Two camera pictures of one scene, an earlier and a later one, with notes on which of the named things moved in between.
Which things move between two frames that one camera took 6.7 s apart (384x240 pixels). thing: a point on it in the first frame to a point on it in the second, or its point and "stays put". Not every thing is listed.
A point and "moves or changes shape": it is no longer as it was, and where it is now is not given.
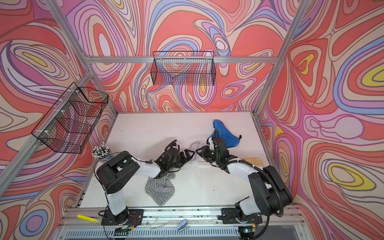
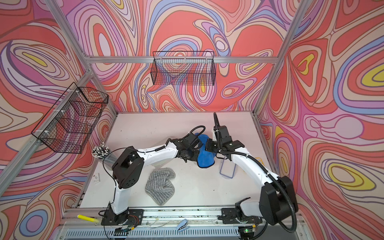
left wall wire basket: (67, 127) stays put
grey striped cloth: (159, 190) stays put
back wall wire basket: (183, 68) stays put
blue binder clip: (182, 224) stays put
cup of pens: (101, 151) stays put
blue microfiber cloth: (230, 139) moves or changes shape
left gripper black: (188, 156) to (195, 158)
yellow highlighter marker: (87, 218) stays put
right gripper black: (204, 153) to (209, 145)
